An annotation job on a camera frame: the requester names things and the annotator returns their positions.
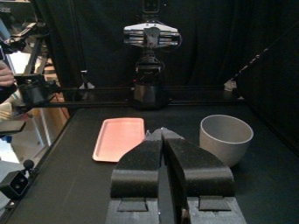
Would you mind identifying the person's hand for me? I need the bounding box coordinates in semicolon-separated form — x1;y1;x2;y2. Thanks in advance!
0;60;15;88

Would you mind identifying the black slanted frame post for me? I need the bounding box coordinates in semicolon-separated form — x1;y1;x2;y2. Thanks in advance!
22;34;46;76

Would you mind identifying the black cloth curtain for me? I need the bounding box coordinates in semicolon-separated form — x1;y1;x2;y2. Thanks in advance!
31;0;299;147

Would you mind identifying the dark-sleeved person's forearm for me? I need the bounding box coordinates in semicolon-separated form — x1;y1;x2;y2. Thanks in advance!
0;83;18;104

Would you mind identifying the black cylindrical clamp device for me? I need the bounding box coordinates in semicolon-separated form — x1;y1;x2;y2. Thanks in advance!
13;73;59;107

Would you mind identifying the black box table camera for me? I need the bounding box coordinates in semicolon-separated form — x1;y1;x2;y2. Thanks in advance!
0;170;30;200

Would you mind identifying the black ball-head camera mount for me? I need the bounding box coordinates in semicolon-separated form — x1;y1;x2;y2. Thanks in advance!
22;158;37;177

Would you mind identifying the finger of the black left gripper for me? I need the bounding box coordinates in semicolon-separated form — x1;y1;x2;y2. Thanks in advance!
144;27;153;48
150;27;161;48

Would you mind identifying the pink rectangular plate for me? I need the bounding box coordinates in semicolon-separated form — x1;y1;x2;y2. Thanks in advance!
90;117;145;163

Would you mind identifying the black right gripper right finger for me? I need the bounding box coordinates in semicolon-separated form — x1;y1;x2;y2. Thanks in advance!
160;127;248;224

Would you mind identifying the black frame rail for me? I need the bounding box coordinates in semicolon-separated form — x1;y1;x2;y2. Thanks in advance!
14;85;246;112

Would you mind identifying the grey round cup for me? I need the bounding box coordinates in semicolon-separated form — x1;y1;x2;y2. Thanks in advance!
198;114;254;168

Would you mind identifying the grey cloth clip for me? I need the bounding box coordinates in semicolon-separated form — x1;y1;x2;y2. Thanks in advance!
78;69;96;92
222;78;238;93

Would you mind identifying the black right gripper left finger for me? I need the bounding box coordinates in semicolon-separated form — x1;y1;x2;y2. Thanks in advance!
104;128;164;224

